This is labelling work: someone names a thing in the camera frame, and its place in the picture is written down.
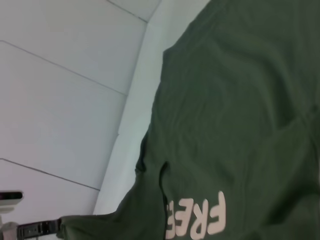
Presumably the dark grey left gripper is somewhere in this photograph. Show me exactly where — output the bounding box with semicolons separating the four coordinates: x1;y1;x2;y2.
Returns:
1;217;63;240

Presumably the dark green FREE t-shirt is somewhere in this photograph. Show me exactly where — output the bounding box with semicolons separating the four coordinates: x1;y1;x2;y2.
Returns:
55;0;320;240

